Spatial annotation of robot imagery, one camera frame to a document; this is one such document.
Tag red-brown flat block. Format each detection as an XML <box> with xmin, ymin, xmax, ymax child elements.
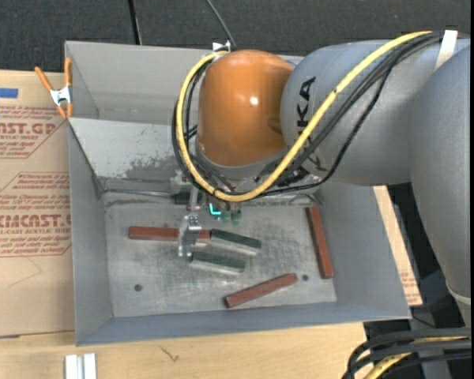
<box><xmin>128</xmin><ymin>225</ymin><xmax>213</xmax><ymax>242</ymax></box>
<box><xmin>223</xmin><ymin>272</ymin><xmax>299</xmax><ymax>310</ymax></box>
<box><xmin>304</xmin><ymin>205</ymin><xmax>336</xmax><ymax>280</ymax></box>

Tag brown cardboard board red print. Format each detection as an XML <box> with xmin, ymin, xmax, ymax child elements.
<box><xmin>0</xmin><ymin>68</ymin><xmax>424</xmax><ymax>340</ymax></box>

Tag black cylinder on white bracket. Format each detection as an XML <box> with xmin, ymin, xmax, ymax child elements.
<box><xmin>278</xmin><ymin>167</ymin><xmax>323</xmax><ymax>192</ymax></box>

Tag grey metal bin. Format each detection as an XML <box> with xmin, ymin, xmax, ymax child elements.
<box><xmin>64</xmin><ymin>40</ymin><xmax>413</xmax><ymax>347</ymax></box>

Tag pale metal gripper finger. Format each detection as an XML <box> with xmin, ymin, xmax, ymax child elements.
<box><xmin>177</xmin><ymin>217</ymin><xmax>189</xmax><ymax>257</ymax></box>
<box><xmin>184</xmin><ymin>215</ymin><xmax>203</xmax><ymax>261</ymax></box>

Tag dark green flat block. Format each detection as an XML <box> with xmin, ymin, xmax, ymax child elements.
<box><xmin>188</xmin><ymin>250</ymin><xmax>247</xmax><ymax>277</ymax></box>
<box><xmin>208</xmin><ymin>227</ymin><xmax>263</xmax><ymax>257</ymax></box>

